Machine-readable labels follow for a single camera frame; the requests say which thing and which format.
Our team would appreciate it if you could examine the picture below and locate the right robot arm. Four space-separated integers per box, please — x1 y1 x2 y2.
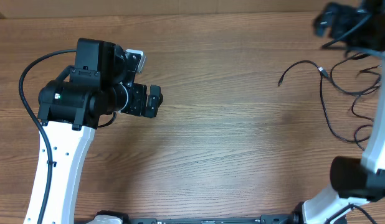
285 1 385 223

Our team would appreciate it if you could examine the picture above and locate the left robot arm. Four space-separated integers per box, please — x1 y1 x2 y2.
25 38 163 223

